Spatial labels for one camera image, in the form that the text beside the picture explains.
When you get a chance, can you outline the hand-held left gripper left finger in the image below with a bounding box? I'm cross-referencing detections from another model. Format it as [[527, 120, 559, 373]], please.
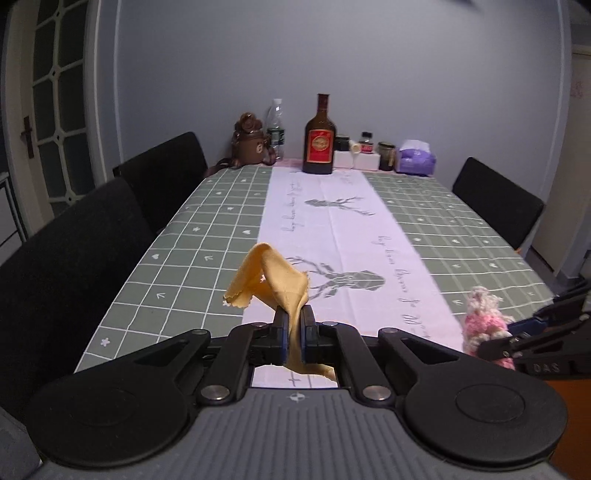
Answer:
[[134, 307, 291, 408]]

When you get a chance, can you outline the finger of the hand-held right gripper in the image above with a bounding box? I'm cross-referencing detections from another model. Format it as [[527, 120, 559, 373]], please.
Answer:
[[507, 282, 591, 341], [477, 323, 591, 366]]

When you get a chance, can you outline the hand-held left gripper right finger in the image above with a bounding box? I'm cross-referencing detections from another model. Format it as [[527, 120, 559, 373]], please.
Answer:
[[300, 305, 467, 404]]

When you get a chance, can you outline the pink crochet toy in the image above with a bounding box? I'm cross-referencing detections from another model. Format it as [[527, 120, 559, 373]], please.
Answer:
[[462, 285, 517, 371]]

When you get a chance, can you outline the yellow cloth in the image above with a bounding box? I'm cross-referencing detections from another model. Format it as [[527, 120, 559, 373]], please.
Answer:
[[223, 242, 337, 383]]

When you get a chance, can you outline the white printed table runner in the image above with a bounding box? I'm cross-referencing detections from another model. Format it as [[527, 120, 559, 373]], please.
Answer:
[[242, 158, 467, 389]]

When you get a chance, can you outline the black chair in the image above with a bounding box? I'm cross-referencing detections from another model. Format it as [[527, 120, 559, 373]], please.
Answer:
[[0, 178, 155, 421], [451, 157, 546, 253], [112, 131, 208, 237]]

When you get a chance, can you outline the green checked tablecloth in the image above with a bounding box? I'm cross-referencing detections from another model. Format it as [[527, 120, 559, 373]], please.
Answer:
[[74, 164, 555, 376]]

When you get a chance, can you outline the brown liquor bottle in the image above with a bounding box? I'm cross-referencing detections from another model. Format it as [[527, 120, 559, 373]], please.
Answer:
[[302, 93, 335, 175]]

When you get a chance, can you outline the dark glass jar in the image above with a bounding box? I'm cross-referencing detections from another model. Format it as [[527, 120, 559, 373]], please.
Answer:
[[378, 141, 397, 172]]

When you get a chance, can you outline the purple tissue pack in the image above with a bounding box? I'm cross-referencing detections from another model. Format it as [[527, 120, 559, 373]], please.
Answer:
[[396, 138, 437, 175]]

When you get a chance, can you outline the clear water bottle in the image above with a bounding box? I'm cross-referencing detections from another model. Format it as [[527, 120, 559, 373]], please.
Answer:
[[265, 98, 286, 160]]

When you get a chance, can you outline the white glass-paned door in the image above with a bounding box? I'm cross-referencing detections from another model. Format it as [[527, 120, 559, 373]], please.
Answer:
[[0, 0, 100, 219]]

